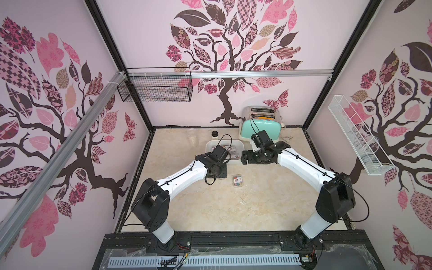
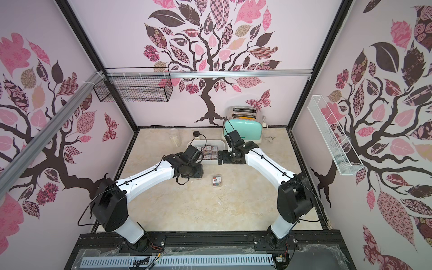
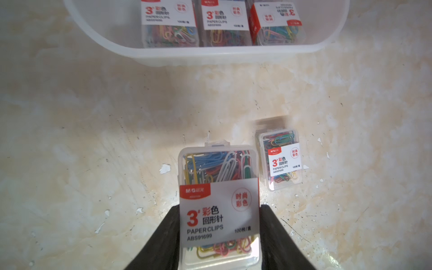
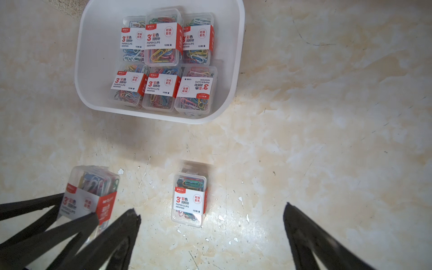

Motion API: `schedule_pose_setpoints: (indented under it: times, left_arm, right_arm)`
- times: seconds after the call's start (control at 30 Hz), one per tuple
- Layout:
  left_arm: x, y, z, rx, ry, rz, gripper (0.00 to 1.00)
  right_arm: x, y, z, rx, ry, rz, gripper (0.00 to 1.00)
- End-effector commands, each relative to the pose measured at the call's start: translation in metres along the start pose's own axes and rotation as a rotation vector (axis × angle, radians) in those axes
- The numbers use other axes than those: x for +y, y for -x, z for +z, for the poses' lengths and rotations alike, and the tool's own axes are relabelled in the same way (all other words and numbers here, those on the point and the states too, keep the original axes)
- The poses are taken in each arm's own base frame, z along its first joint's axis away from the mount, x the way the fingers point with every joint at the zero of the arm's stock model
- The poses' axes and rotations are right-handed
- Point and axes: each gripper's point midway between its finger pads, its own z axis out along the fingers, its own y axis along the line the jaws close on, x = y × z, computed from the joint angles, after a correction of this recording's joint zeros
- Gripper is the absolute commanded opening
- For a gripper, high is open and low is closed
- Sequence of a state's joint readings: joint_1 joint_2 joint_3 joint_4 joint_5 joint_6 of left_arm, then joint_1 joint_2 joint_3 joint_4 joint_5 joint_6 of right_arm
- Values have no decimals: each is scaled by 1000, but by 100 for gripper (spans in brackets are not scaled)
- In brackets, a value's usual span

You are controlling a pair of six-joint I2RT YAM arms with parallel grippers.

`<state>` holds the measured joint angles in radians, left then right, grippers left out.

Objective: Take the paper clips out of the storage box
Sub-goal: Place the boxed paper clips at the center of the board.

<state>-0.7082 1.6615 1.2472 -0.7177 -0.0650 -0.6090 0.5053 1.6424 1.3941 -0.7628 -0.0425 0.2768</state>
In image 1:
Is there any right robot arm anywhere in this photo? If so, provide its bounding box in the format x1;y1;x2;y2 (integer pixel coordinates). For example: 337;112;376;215
241;131;358;250

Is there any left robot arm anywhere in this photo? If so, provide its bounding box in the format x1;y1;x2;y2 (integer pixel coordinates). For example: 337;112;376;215
130;143;231;244

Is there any white plastic storage box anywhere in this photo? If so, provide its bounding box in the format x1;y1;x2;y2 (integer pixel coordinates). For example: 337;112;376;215
206;139;245;165

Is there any black-lidded spice bottle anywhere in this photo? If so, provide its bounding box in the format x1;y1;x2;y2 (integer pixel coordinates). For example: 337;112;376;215
211;130;219;140

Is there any mint green toaster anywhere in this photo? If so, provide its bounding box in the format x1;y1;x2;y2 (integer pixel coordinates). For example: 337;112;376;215
238;106;284;142

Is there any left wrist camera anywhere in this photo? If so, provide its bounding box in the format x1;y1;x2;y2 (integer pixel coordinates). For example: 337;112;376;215
211;145;231;163

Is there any white cable duct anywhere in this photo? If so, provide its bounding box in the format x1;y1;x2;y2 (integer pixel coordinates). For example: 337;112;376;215
107;254;302;270

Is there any black wire basket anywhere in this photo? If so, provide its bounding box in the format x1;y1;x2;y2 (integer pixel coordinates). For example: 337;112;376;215
117;67;193;102

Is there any white wire basket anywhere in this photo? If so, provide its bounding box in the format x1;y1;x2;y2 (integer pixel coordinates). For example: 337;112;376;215
328;95;396;176

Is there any black base frame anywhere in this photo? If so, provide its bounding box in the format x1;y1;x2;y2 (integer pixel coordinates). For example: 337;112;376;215
93;230;383;270

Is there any aluminium rail back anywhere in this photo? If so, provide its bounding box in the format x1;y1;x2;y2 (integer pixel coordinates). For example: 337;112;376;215
129;69;334;79

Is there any aluminium rail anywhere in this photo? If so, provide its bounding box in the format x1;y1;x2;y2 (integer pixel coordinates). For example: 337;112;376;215
1;71;126;256
129;69;334;79

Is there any aluminium rail left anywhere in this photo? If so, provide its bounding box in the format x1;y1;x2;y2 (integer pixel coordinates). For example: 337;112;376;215
1;71;126;256

